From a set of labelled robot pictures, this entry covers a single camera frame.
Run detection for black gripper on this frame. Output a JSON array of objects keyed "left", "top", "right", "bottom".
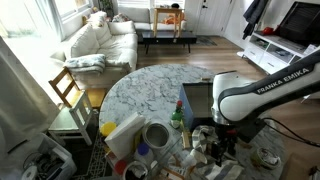
[{"left": 211, "top": 124, "right": 238, "bottom": 167}]

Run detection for grey striped cream towel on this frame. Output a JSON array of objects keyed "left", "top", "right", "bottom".
[{"left": 190, "top": 124, "right": 245, "bottom": 180}]

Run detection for blue cardboard box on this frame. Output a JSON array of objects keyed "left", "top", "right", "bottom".
[{"left": 179, "top": 82, "right": 214, "bottom": 132}]

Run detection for clear plastic bottle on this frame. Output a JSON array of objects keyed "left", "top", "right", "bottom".
[{"left": 179, "top": 153, "right": 198, "bottom": 169}]

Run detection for green sauce bottle red cap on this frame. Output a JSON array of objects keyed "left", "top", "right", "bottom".
[{"left": 170, "top": 100, "right": 185, "bottom": 130}]

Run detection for blue capped bottle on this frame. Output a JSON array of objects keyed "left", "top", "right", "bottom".
[{"left": 133, "top": 143, "right": 155, "bottom": 167}]

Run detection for white cup dark contents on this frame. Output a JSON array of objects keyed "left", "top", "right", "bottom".
[{"left": 122, "top": 160, "right": 150, "bottom": 180}]

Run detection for red capped jar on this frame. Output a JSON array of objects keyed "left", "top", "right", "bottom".
[{"left": 114, "top": 159, "right": 128, "bottom": 176}]

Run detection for white TV cabinet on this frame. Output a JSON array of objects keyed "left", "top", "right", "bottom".
[{"left": 237, "top": 31, "right": 320, "bottom": 101}]

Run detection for dark door mat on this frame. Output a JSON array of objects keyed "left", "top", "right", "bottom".
[{"left": 196, "top": 35, "right": 218, "bottom": 47}]

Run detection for yellow capped container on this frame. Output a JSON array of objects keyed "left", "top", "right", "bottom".
[{"left": 100, "top": 121, "right": 118, "bottom": 138}]

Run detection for patterned floor rug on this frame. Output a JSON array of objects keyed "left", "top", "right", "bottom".
[{"left": 74, "top": 129, "right": 113, "bottom": 180}]

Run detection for red object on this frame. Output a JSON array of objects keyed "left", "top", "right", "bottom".
[{"left": 261, "top": 26, "right": 275, "bottom": 36}]

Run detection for black coffee table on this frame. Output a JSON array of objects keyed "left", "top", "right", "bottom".
[{"left": 136, "top": 29, "right": 198, "bottom": 55}]

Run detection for white door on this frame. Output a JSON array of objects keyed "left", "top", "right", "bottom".
[{"left": 194, "top": 0, "right": 231, "bottom": 36}]

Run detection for dark hanging jacket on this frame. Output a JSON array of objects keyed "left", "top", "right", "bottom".
[{"left": 242, "top": 0, "right": 269, "bottom": 40}]

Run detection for orange object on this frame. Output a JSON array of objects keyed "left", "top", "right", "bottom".
[{"left": 163, "top": 13, "right": 185, "bottom": 26}]

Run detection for black television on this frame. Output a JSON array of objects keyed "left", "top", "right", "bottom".
[{"left": 274, "top": 1, "right": 320, "bottom": 48}]

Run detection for tall wooden side table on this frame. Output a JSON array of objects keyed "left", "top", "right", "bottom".
[{"left": 153, "top": 7, "right": 184, "bottom": 38}]

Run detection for large cream sofa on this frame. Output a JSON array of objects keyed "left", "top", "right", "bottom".
[{"left": 49, "top": 19, "right": 139, "bottom": 89}]

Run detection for white wooden chair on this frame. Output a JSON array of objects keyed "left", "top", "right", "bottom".
[{"left": 48, "top": 91, "right": 96, "bottom": 147}]

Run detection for small white sofa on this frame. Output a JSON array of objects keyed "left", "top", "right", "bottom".
[{"left": 117, "top": 6, "right": 188, "bottom": 32}]

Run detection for grey white throw blanket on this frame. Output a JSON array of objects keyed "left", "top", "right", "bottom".
[{"left": 63, "top": 54, "right": 107, "bottom": 76}]

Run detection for patterned cushion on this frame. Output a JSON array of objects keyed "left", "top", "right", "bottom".
[{"left": 111, "top": 13, "right": 132, "bottom": 24}]

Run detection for white storage bin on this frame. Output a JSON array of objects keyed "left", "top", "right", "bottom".
[{"left": 0, "top": 133, "right": 78, "bottom": 180}]

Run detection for cream floral cushion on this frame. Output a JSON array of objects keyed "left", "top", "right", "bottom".
[{"left": 87, "top": 10, "right": 108, "bottom": 28}]

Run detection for white tape roll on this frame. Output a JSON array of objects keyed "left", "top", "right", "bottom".
[{"left": 21, "top": 165, "right": 38, "bottom": 180}]

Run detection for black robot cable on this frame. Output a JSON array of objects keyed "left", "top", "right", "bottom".
[{"left": 263, "top": 116, "right": 320, "bottom": 148}]

